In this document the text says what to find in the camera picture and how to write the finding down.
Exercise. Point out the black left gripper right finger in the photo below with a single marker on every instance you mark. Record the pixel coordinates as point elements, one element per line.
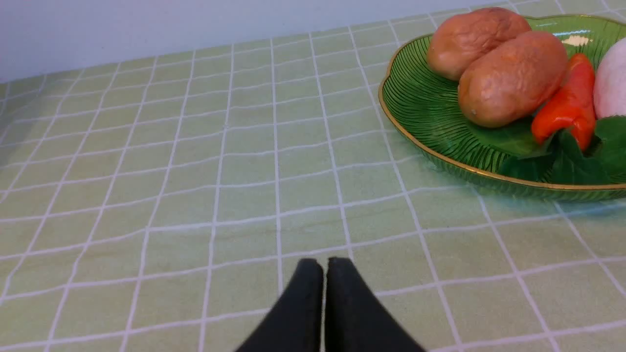
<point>356,321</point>

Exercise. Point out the orange carrot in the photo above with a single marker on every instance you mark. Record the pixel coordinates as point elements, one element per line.
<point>571,107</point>

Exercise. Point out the white radish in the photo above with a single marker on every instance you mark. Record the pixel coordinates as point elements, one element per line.
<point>609,95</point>

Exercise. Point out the green leaf-shaped glass plate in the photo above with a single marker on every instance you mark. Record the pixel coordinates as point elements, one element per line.
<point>423,106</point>

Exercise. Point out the green checked tablecloth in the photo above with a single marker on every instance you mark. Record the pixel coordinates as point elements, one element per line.
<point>162,204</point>

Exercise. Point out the brown potato near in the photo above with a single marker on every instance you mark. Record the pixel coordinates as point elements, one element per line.
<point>513,80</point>

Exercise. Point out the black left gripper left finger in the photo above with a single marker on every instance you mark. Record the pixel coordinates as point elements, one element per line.
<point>294,322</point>

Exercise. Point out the brown potato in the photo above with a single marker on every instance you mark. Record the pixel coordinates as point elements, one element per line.
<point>464,38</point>
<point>513,80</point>

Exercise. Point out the green leafy carrot top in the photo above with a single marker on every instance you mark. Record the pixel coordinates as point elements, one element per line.
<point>560,160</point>

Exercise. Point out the brown potato far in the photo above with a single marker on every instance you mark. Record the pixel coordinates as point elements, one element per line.
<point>464,38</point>

